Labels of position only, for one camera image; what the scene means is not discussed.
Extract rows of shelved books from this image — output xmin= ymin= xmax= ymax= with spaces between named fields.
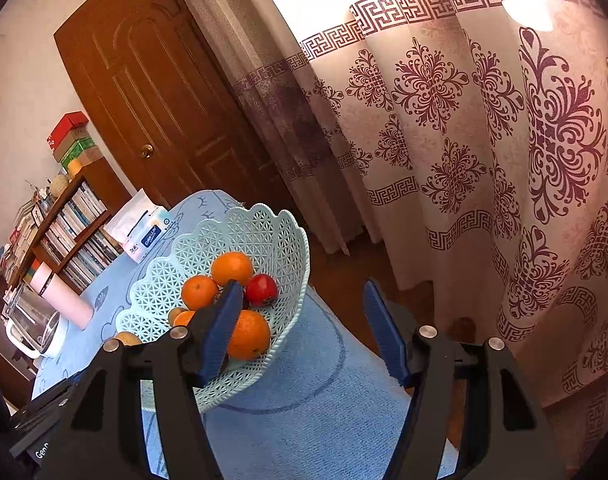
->
xmin=14 ymin=182 xmax=122 ymax=293

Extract brown wooden door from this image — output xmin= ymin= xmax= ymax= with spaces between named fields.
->
xmin=54 ymin=0 xmax=295 ymax=211

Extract green box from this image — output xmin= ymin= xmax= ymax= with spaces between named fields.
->
xmin=58 ymin=140 xmax=102 ymax=166

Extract blue printed tablecloth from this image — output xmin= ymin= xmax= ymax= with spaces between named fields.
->
xmin=31 ymin=190 xmax=460 ymax=480

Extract red tomato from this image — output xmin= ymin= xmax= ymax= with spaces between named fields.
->
xmin=245 ymin=273 xmax=279 ymax=307

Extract patterned beige curtain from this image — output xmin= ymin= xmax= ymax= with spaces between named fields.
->
xmin=164 ymin=0 xmax=608 ymax=461

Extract wooden bookshelf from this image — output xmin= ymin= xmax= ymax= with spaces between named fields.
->
xmin=0 ymin=172 xmax=124 ymax=306

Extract red box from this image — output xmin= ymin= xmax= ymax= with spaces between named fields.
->
xmin=46 ymin=111 xmax=89 ymax=150

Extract pink thermos bottle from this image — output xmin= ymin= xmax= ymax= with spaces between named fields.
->
xmin=30 ymin=262 xmax=94 ymax=331

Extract light blue lattice basket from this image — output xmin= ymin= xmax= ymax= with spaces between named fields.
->
xmin=114 ymin=203 xmax=311 ymax=413

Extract oval orange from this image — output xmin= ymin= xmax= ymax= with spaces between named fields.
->
xmin=226 ymin=310 xmax=272 ymax=361

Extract large orange with stem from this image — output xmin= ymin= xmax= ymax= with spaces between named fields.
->
xmin=181 ymin=275 xmax=219 ymax=311

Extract white tissue pack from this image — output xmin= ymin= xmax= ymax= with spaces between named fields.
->
xmin=104 ymin=188 xmax=172 ymax=263

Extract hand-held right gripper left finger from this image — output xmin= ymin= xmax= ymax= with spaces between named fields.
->
xmin=34 ymin=280 xmax=245 ymax=480

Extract glass kettle white handle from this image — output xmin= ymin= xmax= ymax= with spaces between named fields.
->
xmin=4 ymin=285 xmax=67 ymax=358

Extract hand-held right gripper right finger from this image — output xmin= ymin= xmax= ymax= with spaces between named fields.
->
xmin=362 ymin=280 xmax=567 ymax=480

